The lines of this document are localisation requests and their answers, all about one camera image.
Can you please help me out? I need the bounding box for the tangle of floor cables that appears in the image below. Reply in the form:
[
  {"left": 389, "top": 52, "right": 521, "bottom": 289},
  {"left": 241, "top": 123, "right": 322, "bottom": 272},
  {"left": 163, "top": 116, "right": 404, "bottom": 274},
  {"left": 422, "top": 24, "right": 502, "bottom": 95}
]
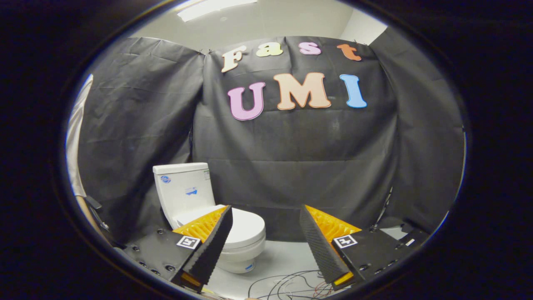
[{"left": 249, "top": 270, "right": 334, "bottom": 300}]

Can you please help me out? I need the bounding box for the white toilet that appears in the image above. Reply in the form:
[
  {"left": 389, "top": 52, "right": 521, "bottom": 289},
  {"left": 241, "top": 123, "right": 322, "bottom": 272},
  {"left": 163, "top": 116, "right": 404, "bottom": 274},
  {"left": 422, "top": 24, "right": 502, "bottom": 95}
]
[{"left": 153, "top": 162, "right": 266, "bottom": 274}]

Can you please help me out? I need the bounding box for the black tripod handle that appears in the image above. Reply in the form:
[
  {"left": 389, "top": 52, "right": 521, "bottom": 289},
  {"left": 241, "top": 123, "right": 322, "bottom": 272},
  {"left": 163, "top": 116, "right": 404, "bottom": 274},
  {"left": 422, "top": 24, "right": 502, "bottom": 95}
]
[{"left": 85, "top": 196, "right": 110, "bottom": 232}]

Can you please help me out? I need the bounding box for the black backdrop cloth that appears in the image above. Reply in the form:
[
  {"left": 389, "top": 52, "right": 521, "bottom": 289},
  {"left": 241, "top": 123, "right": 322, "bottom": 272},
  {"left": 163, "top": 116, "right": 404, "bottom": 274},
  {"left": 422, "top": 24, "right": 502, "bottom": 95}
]
[{"left": 77, "top": 36, "right": 463, "bottom": 244}]

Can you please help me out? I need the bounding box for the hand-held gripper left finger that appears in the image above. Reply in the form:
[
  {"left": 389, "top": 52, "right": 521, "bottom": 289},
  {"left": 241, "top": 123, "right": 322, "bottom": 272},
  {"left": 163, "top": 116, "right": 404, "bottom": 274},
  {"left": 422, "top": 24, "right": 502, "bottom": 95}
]
[{"left": 115, "top": 205, "right": 234, "bottom": 292}]

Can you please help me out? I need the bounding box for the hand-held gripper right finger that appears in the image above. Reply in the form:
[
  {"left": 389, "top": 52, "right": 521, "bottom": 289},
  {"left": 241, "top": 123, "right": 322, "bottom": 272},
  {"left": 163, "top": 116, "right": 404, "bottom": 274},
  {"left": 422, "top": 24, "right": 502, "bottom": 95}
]
[{"left": 299, "top": 205, "right": 411, "bottom": 291}]

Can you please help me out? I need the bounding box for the black light stand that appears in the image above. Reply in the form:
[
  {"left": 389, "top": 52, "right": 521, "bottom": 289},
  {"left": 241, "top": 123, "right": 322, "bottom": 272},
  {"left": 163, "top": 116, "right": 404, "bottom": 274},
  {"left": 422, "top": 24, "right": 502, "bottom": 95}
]
[{"left": 371, "top": 185, "right": 394, "bottom": 232}]

